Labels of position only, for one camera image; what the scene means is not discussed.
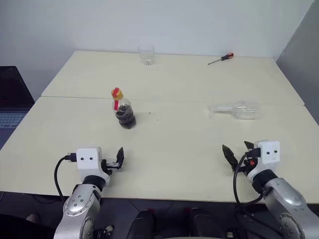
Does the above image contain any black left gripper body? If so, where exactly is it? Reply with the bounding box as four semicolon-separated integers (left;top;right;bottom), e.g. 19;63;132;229
101;159;121;175

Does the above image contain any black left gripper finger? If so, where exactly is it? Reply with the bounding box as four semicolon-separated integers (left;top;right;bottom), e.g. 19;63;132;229
116;146;125;171

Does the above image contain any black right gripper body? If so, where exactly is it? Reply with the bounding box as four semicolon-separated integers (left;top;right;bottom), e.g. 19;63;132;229
231;158;255;175

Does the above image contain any soy sauce bottle yellow cap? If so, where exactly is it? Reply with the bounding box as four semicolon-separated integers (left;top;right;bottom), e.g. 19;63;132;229
111;87;137;130

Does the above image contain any empty clear plastic bottle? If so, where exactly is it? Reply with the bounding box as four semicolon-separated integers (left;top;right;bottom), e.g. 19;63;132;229
207;100;263;122

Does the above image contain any dark rounded shape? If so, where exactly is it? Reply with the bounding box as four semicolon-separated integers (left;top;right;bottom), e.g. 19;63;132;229
127;209;160;239
184;207;226;239

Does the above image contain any red black screwdriver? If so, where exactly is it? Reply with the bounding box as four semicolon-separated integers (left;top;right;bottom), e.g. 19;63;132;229
207;52;235;66

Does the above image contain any grey partition panel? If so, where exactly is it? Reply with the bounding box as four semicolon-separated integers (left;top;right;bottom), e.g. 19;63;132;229
275;0;319;125

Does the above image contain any clear plastic cup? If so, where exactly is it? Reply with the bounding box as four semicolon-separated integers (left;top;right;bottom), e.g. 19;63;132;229
138;44;155;67

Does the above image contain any dark laptop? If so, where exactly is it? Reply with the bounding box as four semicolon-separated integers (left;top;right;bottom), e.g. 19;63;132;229
0;66;36;150

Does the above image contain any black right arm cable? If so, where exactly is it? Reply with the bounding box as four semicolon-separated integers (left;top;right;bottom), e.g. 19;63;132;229
233;148;284;239

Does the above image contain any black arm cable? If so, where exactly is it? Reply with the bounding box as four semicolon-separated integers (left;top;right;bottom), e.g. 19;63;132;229
54;152;78;203
233;148;284;239

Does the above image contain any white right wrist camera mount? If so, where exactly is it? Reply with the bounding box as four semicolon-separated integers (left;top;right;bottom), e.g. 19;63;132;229
249;140;281;180

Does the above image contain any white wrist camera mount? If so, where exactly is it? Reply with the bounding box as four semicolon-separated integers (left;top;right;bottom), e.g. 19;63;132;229
75;146;111;185
249;140;281;180

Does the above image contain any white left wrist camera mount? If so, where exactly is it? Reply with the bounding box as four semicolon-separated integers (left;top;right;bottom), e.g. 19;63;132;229
75;146;111;185

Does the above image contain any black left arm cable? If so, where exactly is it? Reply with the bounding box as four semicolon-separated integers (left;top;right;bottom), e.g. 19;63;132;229
54;152;78;203

